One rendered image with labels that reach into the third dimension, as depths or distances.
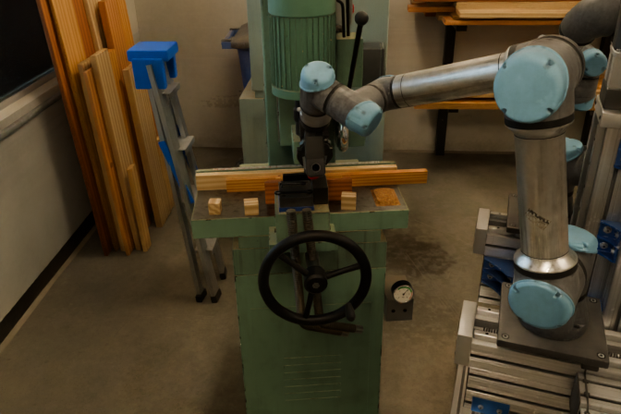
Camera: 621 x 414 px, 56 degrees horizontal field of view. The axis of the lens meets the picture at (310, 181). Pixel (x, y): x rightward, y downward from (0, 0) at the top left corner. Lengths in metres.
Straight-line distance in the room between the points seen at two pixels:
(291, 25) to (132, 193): 1.75
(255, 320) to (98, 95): 1.52
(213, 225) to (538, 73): 0.95
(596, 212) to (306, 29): 0.82
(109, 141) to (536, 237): 2.26
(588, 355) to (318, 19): 0.98
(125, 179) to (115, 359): 0.92
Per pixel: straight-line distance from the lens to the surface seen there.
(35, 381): 2.63
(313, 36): 1.50
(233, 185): 1.72
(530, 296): 1.19
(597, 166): 1.49
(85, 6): 3.19
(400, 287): 1.70
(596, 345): 1.42
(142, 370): 2.52
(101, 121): 2.93
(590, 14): 1.65
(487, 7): 3.56
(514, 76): 1.03
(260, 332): 1.82
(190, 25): 4.12
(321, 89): 1.25
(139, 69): 2.37
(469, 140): 4.29
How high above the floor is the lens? 1.69
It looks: 26 degrees down
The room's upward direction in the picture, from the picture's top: 1 degrees counter-clockwise
